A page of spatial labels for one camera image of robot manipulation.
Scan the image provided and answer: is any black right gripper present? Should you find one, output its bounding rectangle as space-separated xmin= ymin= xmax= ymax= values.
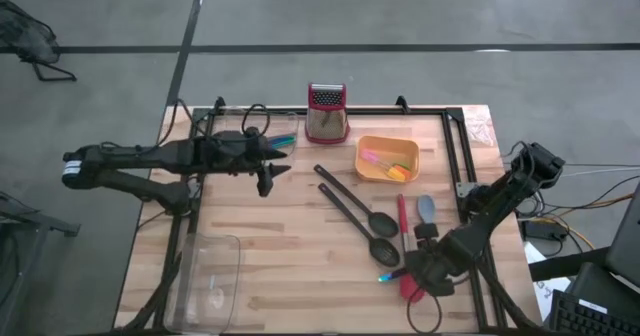
xmin=403 ymin=222 xmax=469 ymax=298

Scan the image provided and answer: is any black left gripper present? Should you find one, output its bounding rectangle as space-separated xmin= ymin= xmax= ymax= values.
xmin=197 ymin=128 xmax=293 ymax=199

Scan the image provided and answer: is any black solid serving spoon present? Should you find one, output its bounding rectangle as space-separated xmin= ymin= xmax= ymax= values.
xmin=313 ymin=163 xmax=400 ymax=239

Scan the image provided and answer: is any black slotted serving spoon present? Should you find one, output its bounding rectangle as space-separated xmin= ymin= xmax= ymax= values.
xmin=317 ymin=182 xmax=402 ymax=269

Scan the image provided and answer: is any iridescent metal table knife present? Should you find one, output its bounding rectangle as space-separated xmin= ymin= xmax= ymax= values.
xmin=377 ymin=268 xmax=409 ymax=284

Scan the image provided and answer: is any pink small utensil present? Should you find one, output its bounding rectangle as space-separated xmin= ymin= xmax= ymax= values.
xmin=360 ymin=148 xmax=394 ymax=173

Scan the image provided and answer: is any blue-grey silicone spatula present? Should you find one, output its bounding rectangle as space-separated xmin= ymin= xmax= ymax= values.
xmin=416 ymin=194 xmax=437 ymax=226

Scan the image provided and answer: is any red silicone spoon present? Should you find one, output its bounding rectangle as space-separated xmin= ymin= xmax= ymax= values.
xmin=396 ymin=193 xmax=427 ymax=304

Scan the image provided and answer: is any clear plastic bin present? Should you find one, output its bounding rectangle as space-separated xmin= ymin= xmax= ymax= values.
xmin=219 ymin=106 xmax=301 ymax=160
xmin=164 ymin=232 xmax=243 ymax=335

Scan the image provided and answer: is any red steel box grater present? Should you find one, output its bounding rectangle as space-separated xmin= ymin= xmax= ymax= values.
xmin=304 ymin=82 xmax=352 ymax=146

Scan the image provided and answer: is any yellow plastic bin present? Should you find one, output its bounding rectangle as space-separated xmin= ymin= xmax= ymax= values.
xmin=354 ymin=135 xmax=422 ymax=185

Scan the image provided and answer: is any black power adapter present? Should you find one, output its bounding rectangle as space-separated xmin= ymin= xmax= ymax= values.
xmin=522 ymin=219 xmax=567 ymax=243

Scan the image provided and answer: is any clear plastic sheet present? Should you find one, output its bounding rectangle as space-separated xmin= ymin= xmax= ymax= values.
xmin=462 ymin=105 xmax=497 ymax=146

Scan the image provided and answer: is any white paper sheet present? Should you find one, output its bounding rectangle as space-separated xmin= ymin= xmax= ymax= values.
xmin=523 ymin=240 xmax=573 ymax=323

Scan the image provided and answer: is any black metal bar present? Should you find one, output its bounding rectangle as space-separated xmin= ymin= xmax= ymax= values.
xmin=528 ymin=245 xmax=612 ymax=283

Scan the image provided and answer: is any black keyboard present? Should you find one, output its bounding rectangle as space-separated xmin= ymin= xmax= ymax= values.
xmin=548 ymin=289 xmax=640 ymax=336

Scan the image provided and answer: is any dark grey laptop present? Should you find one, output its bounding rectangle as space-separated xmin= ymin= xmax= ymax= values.
xmin=603 ymin=182 xmax=640 ymax=289

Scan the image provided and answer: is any black metal stand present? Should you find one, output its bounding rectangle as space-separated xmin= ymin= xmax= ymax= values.
xmin=0 ymin=190 xmax=82 ymax=297

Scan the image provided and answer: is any black mesh chair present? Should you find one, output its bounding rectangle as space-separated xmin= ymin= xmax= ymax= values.
xmin=0 ymin=0 xmax=79 ymax=83

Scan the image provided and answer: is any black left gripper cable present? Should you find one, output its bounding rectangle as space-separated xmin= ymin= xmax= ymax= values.
xmin=240 ymin=103 xmax=272 ymax=138

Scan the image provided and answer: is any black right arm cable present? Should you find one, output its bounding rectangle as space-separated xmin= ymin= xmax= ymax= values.
xmin=405 ymin=286 xmax=444 ymax=335

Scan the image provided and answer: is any black table frame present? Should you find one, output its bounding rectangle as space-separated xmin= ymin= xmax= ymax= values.
xmin=149 ymin=95 xmax=509 ymax=335

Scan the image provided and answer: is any orange cable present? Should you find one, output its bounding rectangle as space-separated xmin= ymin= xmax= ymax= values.
xmin=549 ymin=191 xmax=637 ymax=218

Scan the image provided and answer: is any white cable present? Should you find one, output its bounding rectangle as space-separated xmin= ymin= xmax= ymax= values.
xmin=559 ymin=165 xmax=640 ymax=179

